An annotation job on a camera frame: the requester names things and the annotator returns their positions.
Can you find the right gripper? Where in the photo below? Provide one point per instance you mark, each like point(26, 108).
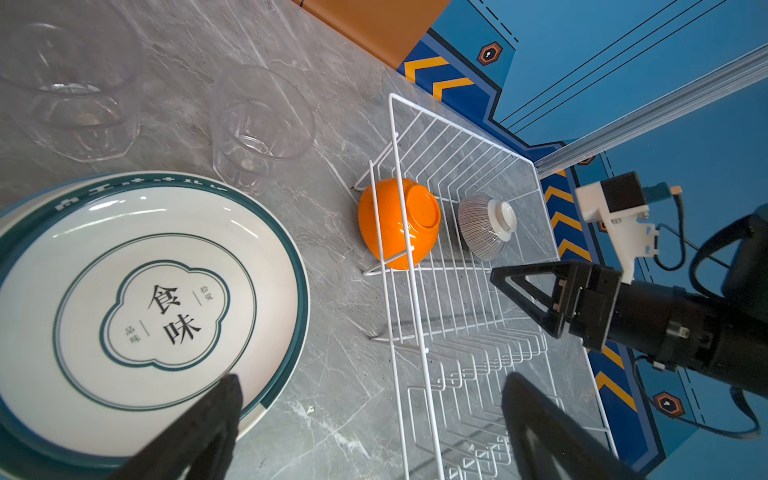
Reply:
point(669, 324)

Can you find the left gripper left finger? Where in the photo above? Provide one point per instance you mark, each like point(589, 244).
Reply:
point(197, 445)

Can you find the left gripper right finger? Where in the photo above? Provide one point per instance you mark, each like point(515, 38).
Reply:
point(547, 443)

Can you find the white small bowl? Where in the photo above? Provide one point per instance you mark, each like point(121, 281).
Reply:
point(486, 225)

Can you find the white wire dish rack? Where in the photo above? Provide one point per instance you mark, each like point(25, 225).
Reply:
point(452, 336)

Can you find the white plate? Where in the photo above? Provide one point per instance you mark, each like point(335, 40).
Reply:
point(125, 299)

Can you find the orange bowl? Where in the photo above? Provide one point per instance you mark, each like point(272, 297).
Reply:
point(422, 212)

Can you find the clear glass cup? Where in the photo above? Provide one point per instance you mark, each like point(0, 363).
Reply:
point(261, 125)
point(70, 76)

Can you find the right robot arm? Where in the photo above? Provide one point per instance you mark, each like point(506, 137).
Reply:
point(731, 266)

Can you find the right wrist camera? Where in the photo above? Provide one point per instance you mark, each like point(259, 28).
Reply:
point(621, 204)

